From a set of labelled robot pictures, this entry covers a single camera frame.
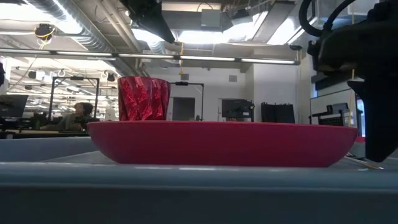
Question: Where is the corrugated silver air duct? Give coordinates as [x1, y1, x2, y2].
[26, 0, 150, 78]

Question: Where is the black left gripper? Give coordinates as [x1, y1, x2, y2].
[119, 0, 176, 45]

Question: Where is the black pegboard cart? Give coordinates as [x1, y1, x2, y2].
[308, 102, 359, 127]

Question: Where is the grey ceiling box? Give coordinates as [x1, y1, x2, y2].
[200, 8, 224, 29]

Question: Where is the red plastic plate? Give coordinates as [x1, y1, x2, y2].
[86, 120, 359, 169]

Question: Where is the blue-grey plastic tray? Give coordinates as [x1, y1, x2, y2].
[0, 136, 398, 224]

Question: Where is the seated person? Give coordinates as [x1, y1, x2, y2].
[39, 101, 101, 132]

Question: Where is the black metal station frame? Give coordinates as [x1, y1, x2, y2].
[47, 75, 101, 123]
[170, 81, 205, 122]

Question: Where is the black computer monitor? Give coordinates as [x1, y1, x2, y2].
[0, 94, 29, 118]

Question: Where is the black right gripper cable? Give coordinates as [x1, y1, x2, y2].
[298, 0, 357, 38]

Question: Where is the black cabinet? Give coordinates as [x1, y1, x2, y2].
[261, 101, 297, 124]

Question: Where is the long ceiling light bar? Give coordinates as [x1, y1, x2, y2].
[0, 47, 301, 66]

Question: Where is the metal fork orange handle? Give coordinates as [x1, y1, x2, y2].
[343, 154, 387, 171]

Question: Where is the red faceted cup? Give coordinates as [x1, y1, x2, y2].
[117, 75, 172, 122]

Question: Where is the black ceiling device yellow cable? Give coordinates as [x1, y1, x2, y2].
[33, 22, 57, 42]

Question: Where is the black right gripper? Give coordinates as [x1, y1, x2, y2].
[307, 0, 398, 164]

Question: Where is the grey door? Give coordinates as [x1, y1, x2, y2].
[171, 96, 197, 122]

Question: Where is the black machine on cart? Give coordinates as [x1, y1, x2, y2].
[221, 98, 257, 123]

